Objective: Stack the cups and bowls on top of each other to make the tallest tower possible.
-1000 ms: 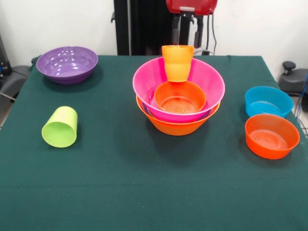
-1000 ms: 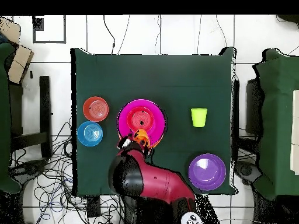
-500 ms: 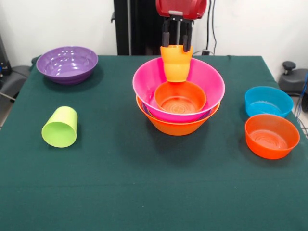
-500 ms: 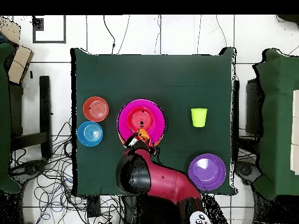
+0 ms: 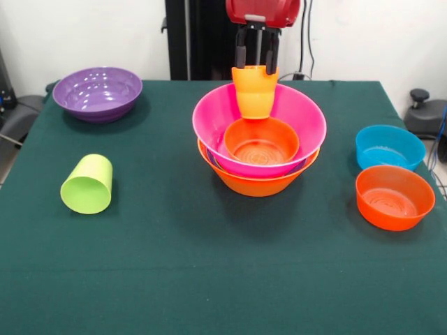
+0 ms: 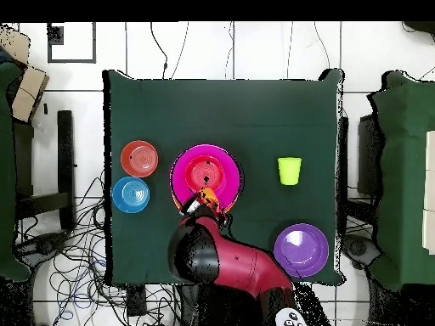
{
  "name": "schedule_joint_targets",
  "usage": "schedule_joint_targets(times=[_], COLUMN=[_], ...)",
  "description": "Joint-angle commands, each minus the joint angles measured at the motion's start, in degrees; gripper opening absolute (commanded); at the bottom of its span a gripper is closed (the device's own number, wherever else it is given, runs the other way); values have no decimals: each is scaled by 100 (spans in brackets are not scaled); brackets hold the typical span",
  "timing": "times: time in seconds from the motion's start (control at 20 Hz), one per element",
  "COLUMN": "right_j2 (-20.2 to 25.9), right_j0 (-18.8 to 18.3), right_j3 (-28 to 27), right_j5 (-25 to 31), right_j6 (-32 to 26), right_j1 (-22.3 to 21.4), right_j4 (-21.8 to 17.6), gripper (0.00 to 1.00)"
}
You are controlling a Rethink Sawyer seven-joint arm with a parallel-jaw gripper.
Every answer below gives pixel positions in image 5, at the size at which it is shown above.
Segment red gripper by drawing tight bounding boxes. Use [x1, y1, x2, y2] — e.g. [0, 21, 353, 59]
[225, 0, 301, 76]

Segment orange cup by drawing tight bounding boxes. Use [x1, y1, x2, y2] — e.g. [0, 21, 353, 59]
[231, 64, 280, 121]

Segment large pink bowl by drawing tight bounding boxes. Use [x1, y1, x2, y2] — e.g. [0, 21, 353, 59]
[191, 83, 328, 177]

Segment small red bowl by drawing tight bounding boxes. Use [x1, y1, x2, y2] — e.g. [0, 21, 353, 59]
[355, 165, 436, 232]
[223, 117, 300, 167]

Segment large orange bowl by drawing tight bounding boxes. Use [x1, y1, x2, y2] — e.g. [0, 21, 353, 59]
[197, 137, 321, 198]

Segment green cup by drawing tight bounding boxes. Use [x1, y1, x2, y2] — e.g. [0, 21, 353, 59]
[59, 154, 114, 215]

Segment small blue bowl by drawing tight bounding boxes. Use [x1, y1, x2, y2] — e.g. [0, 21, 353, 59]
[355, 124, 427, 172]

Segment grey floor stand base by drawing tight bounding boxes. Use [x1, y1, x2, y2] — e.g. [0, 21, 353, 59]
[0, 94, 43, 147]
[404, 89, 447, 140]

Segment dark green tablecloth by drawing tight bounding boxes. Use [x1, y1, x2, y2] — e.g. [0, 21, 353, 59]
[0, 80, 447, 335]

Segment black equipment case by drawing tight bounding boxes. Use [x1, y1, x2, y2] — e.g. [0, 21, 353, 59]
[0, 48, 18, 110]

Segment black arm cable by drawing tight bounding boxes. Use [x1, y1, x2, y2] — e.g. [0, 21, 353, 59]
[306, 0, 316, 80]
[298, 0, 308, 75]

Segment blue cable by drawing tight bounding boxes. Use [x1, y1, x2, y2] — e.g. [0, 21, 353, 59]
[427, 104, 447, 196]

